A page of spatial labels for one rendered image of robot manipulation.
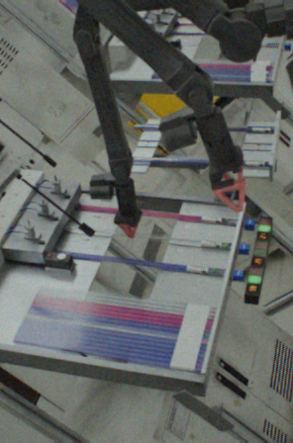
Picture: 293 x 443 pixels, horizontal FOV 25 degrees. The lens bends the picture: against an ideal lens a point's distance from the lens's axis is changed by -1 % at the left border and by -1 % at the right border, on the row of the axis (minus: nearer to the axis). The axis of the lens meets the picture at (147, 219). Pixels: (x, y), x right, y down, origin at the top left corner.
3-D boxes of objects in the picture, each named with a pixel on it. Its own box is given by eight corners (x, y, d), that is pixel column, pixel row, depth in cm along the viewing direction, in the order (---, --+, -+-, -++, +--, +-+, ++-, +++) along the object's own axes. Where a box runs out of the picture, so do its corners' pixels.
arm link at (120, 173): (126, 167, 178) (130, 153, 185) (84, 168, 179) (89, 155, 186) (130, 206, 184) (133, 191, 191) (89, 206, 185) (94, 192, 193)
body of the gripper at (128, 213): (113, 225, 190) (110, 206, 185) (123, 204, 197) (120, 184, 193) (135, 227, 188) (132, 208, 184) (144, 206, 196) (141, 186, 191)
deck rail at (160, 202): (246, 216, 209) (246, 201, 205) (245, 220, 208) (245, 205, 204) (43, 196, 227) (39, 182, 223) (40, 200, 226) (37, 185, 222)
